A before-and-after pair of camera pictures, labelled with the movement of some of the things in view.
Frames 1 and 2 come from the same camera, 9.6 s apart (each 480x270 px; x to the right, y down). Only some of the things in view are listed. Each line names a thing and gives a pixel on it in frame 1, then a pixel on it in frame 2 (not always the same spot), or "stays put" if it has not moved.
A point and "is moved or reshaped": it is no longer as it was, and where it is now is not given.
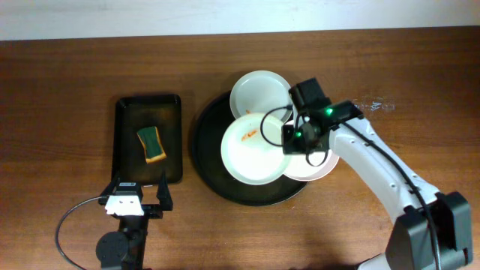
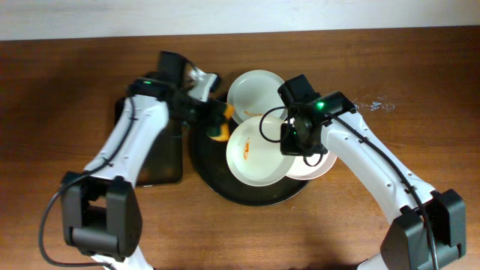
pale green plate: x=261 y=91 stays put
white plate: x=246 y=154 stays put
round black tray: x=208 y=157 stays put
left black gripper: x=151 y=210 -> x=216 y=118
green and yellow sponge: x=150 y=138 is moved or reshaped
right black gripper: x=291 y=142 stays put
